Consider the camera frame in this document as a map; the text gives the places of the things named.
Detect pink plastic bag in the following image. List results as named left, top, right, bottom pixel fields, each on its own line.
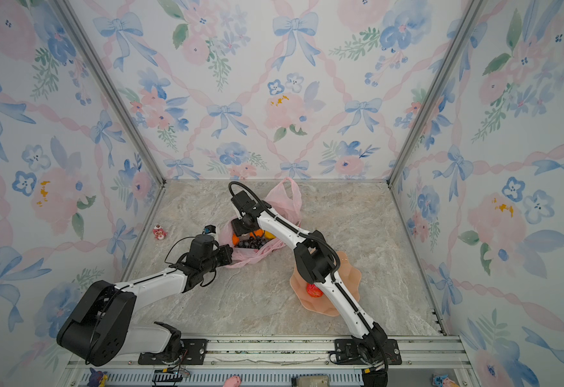
left=218, top=177, right=302, bottom=269

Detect peach scalloped plastic bowl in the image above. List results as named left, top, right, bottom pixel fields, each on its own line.
left=290, top=251, right=362, bottom=317

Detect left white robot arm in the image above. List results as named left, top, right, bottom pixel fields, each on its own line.
left=56, top=234, right=233, bottom=366

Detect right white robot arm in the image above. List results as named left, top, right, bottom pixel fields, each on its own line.
left=229, top=182, right=388, bottom=369

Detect fake dark grapes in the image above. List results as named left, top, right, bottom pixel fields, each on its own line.
left=235, top=236, right=269, bottom=250

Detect small red white figurine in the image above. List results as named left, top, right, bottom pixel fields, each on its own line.
left=152, top=225, right=167, bottom=240

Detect pink toy at front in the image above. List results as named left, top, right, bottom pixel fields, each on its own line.
left=223, top=376, right=242, bottom=387

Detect grey box at front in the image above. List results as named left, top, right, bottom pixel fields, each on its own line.
left=292, top=375, right=330, bottom=387

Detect purple toy at front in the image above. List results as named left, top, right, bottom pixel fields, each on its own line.
left=86, top=368, right=109, bottom=387

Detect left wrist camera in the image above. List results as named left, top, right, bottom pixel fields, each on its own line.
left=202, top=225, right=217, bottom=235

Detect thin black left cable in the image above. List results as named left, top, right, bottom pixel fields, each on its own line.
left=163, top=235, right=217, bottom=289

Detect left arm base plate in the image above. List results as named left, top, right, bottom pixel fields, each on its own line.
left=138, top=339, right=209, bottom=366

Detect aluminium rail frame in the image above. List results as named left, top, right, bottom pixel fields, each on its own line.
left=59, top=335, right=480, bottom=386

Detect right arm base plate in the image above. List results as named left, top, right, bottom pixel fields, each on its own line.
left=333, top=338, right=403, bottom=366

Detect left aluminium corner post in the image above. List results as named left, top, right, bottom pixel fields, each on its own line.
left=49, top=0, right=166, bottom=186

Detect aluminium corner post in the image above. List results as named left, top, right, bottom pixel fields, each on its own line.
left=388, top=0, right=484, bottom=190
left=49, top=0, right=166, bottom=186

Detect right aluminium corner post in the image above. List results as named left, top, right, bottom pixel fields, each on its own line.
left=388, top=0, right=484, bottom=190

